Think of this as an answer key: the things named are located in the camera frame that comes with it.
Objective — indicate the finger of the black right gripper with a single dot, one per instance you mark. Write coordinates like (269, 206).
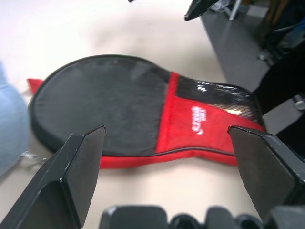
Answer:
(197, 8)

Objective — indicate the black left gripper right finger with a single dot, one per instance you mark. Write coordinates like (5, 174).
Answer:
(267, 171)

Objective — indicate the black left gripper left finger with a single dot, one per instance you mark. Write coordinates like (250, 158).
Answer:
(59, 186)

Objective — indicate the black red paddle case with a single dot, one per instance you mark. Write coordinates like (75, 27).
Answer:
(107, 100)

